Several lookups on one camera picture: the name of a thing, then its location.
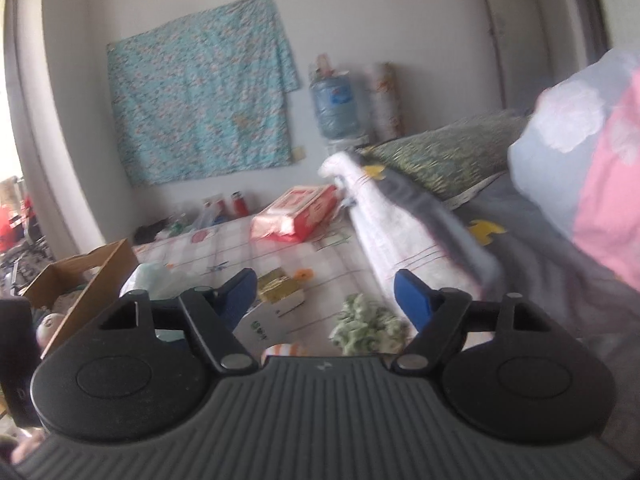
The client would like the checked printed tablecloth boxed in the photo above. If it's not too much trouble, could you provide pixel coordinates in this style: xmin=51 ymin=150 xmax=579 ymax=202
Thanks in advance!
xmin=131 ymin=212 xmax=403 ymax=361

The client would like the green floral pillow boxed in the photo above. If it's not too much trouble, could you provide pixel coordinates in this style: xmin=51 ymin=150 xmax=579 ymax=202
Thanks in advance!
xmin=366 ymin=109 xmax=532 ymax=207

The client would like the red and white wipes pack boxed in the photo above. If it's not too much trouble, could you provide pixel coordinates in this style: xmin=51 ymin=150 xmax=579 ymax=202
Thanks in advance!
xmin=250 ymin=184 xmax=339 ymax=244

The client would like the pink blue blanket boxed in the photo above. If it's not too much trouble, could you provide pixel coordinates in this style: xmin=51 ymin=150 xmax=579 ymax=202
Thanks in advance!
xmin=506 ymin=49 xmax=640 ymax=289

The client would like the gold box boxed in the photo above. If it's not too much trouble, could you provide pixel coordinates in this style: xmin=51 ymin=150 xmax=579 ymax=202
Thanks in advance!
xmin=256 ymin=268 xmax=306 ymax=307

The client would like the grey quilt with yellow print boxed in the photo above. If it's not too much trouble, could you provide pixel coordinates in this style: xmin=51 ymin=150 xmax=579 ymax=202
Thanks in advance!
xmin=350 ymin=152 xmax=640 ymax=343

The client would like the orange striped white cloth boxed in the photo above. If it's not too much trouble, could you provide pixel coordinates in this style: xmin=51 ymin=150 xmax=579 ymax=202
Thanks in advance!
xmin=261 ymin=342 xmax=307 ymax=363

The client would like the brown cardboard box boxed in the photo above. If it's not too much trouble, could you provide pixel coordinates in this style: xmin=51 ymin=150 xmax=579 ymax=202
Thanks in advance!
xmin=20 ymin=238 xmax=140 ymax=361

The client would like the green floral crumpled cloth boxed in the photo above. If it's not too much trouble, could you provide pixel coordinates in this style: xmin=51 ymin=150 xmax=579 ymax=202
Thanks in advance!
xmin=329 ymin=293 xmax=412 ymax=357

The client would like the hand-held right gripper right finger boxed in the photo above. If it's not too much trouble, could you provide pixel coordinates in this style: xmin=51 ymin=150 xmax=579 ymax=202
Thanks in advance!
xmin=391 ymin=269 xmax=548 ymax=373

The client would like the blue water jug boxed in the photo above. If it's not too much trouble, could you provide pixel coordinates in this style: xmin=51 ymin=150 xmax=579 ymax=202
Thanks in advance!
xmin=309 ymin=72 xmax=359 ymax=140

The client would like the red cloth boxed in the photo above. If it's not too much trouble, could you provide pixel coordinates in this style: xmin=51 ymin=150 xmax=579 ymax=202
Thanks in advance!
xmin=0 ymin=204 xmax=27 ymax=252

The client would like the clear plastic bottle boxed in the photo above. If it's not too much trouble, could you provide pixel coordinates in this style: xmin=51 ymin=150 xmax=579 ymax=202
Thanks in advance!
xmin=190 ymin=207 xmax=217 ymax=231

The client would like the dark cloth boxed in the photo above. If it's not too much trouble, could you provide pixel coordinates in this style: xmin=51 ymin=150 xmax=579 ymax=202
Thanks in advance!
xmin=133 ymin=218 xmax=172 ymax=245

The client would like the white plastic bag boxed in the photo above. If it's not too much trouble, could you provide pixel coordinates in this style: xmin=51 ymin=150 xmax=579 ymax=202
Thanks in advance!
xmin=119 ymin=261 xmax=181 ymax=341

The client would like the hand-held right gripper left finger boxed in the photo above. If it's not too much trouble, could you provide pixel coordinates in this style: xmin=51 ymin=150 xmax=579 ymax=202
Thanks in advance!
xmin=97 ymin=267 xmax=259 ymax=373

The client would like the pink plush doll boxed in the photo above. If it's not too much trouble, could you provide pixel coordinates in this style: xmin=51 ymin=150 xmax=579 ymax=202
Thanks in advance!
xmin=34 ymin=312 xmax=67 ymax=350

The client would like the teal floral wall cloth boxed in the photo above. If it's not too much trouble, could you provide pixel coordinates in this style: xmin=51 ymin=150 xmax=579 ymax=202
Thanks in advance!
xmin=106 ymin=0 xmax=301 ymax=187

